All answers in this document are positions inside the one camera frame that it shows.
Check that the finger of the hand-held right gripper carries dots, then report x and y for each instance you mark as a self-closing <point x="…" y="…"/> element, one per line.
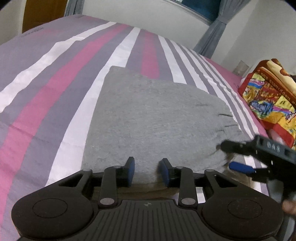
<point x="235" y="146"/>
<point x="240" y="166"/>

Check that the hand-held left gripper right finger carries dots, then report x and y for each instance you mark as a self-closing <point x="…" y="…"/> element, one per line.
<point x="164" y="170"/>

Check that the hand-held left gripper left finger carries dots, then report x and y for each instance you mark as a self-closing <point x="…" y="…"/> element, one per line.
<point x="131" y="167"/>

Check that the grey pants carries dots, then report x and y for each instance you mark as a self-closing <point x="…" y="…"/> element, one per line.
<point x="150" y="120"/>

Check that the person's right hand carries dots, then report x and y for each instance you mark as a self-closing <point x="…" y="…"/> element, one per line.
<point x="290" y="206"/>

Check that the colourful printed blanket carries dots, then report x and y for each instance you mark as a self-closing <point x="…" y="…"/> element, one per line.
<point x="270" y="97"/>

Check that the grey translucent container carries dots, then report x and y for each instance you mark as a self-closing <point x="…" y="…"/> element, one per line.
<point x="241" y="68"/>

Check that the bed with striped sheet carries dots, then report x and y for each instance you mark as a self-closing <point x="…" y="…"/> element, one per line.
<point x="46" y="92"/>

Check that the grey curtain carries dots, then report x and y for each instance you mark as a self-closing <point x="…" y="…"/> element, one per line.
<point x="214" y="34"/>
<point x="74" y="7"/>

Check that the white framed window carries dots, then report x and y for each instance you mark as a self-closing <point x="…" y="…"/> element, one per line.
<point x="198" y="9"/>

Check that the brown wooden door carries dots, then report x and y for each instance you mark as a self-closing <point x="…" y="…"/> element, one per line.
<point x="41" y="11"/>

